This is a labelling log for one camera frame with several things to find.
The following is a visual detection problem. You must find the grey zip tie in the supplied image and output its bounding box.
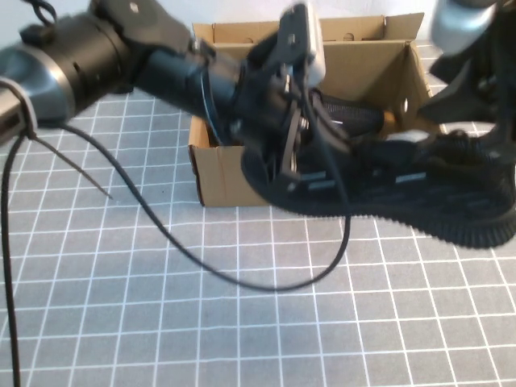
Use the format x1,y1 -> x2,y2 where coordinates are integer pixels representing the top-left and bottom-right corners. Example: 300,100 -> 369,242
0,78 -> 114,201

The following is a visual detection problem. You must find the long black cable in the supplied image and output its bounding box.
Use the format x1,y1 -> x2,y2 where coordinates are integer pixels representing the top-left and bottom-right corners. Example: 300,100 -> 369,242
2,132 -> 23,387
66,76 -> 352,292

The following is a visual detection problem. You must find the black mesh sneaker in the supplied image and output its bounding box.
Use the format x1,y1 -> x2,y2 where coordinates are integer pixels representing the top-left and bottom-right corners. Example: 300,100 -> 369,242
312,90 -> 386,140
240,128 -> 516,248

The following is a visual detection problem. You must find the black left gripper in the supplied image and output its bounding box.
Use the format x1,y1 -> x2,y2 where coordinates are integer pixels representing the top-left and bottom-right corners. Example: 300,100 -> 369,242
235,60 -> 352,190

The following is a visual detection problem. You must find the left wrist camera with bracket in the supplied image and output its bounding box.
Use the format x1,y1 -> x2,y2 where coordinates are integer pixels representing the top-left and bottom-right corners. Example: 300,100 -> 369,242
277,2 -> 327,88

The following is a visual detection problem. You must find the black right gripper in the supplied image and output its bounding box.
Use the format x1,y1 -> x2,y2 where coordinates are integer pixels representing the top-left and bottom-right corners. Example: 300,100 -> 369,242
418,40 -> 516,162

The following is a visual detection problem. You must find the brown cardboard shoe box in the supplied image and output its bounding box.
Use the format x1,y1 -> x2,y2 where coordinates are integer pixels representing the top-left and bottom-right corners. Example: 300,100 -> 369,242
188,11 -> 444,209

